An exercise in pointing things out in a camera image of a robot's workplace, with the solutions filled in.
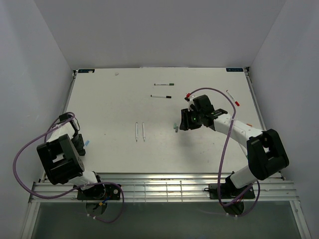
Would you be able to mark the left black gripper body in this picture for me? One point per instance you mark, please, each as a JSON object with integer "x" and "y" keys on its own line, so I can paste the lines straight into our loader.
{"x": 79, "y": 144}

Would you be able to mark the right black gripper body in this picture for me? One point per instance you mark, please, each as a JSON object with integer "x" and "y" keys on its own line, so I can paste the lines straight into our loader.
{"x": 194, "y": 119}

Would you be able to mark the black capped marker pen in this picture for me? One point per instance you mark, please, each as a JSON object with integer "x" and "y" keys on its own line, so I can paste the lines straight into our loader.
{"x": 160, "y": 96}

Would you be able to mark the teal capped marker pen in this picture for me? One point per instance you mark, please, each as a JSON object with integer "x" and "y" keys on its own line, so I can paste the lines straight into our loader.
{"x": 143, "y": 131}

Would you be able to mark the grey capped marker pen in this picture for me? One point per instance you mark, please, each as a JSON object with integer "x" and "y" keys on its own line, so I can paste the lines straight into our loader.
{"x": 136, "y": 131}

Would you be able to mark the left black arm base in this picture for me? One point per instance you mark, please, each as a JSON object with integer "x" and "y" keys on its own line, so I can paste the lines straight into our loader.
{"x": 100, "y": 192}

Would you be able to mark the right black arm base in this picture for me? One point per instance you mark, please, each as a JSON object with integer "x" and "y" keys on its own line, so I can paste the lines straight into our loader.
{"x": 227, "y": 194}

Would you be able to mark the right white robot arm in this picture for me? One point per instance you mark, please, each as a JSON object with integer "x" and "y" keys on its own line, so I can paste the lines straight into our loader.
{"x": 265, "y": 152}

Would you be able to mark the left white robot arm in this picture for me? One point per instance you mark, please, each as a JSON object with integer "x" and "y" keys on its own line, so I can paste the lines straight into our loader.
{"x": 61, "y": 154}

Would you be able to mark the red capped marker pen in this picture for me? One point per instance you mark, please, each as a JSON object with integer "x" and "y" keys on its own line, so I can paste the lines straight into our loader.
{"x": 232, "y": 98}

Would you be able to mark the green capped marker pen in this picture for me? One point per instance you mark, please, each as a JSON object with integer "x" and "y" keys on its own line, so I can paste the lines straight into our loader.
{"x": 166, "y": 84}

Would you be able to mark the right blue corner label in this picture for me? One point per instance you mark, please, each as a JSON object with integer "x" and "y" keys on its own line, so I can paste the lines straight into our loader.
{"x": 234, "y": 69}

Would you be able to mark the blue corner label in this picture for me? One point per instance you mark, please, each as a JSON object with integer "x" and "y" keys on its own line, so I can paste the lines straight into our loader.
{"x": 86, "y": 71}
{"x": 234, "y": 69}

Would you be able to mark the left blue corner label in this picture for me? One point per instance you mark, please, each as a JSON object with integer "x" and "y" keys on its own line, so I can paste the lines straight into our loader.
{"x": 86, "y": 71}

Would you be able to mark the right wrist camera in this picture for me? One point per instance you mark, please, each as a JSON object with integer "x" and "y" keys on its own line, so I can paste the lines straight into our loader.
{"x": 189, "y": 98}

